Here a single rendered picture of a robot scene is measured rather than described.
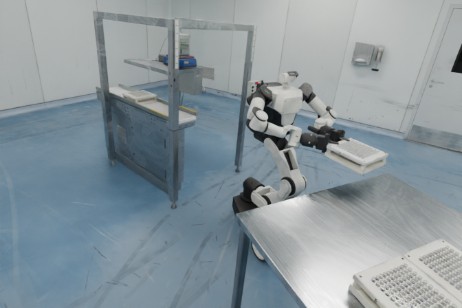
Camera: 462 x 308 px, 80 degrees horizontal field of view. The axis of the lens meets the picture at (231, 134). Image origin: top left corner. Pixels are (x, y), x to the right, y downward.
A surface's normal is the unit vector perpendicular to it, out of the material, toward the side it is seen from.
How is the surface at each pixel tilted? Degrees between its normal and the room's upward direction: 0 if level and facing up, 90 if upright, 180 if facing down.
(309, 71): 90
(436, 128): 90
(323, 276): 0
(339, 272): 0
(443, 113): 90
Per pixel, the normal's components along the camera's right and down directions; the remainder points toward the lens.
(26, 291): 0.08, -0.92
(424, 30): -0.52, 0.29
